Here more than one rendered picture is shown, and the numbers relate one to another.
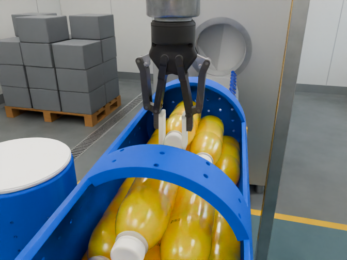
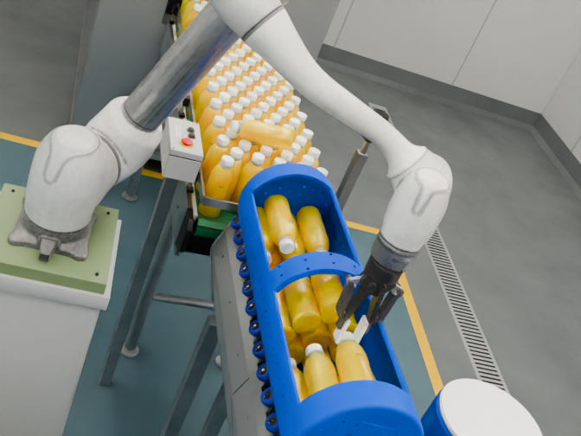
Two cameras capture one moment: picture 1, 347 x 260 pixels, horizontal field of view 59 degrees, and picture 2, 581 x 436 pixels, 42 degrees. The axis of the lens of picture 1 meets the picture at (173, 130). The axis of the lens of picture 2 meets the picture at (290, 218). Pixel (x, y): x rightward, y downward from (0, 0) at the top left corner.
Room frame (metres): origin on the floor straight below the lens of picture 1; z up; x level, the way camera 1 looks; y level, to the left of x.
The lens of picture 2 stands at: (1.55, -0.94, 2.19)
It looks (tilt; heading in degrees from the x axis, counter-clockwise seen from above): 31 degrees down; 146
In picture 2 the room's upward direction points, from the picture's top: 24 degrees clockwise
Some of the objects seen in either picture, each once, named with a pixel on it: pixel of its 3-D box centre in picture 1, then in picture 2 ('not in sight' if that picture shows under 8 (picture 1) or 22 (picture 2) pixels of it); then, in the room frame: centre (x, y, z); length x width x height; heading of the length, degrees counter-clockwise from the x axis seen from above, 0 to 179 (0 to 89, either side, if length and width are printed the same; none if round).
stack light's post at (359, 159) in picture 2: not in sight; (306, 270); (-0.41, 0.54, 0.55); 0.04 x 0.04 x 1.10; 79
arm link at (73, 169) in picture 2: not in sight; (69, 172); (0.06, -0.55, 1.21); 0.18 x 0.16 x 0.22; 138
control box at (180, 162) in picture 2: not in sight; (181, 149); (-0.36, -0.13, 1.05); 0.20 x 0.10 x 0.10; 169
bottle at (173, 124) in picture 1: (182, 125); (355, 375); (0.65, -0.02, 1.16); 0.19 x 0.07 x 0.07; 169
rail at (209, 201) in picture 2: not in sight; (265, 213); (-0.18, 0.13, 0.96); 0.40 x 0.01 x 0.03; 79
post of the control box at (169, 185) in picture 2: not in sight; (137, 282); (-0.36, -0.13, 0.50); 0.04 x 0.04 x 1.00; 79
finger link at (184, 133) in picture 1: (185, 130); (341, 328); (0.54, -0.02, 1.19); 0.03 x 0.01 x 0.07; 169
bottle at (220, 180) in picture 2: not in sight; (217, 188); (-0.26, -0.02, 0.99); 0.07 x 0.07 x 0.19
